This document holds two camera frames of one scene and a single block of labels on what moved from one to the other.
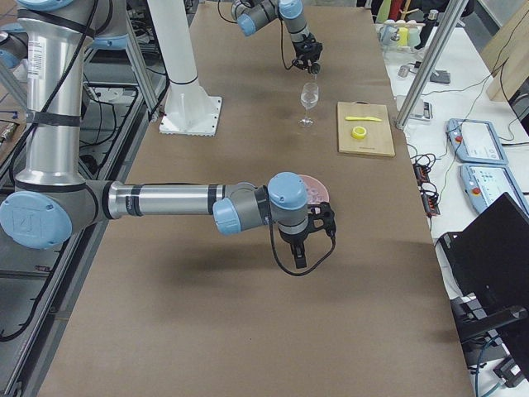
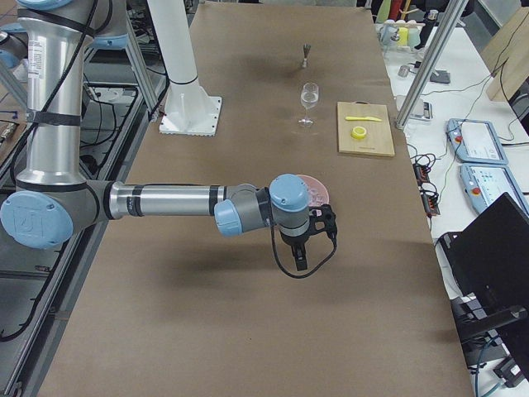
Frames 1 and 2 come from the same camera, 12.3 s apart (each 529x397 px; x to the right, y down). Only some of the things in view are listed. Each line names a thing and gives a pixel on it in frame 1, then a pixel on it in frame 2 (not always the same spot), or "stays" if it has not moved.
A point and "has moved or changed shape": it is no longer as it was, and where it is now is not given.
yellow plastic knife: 362,118 stays
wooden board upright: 506,56 stays
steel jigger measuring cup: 315,69 has moved or changed shape
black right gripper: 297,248 stays
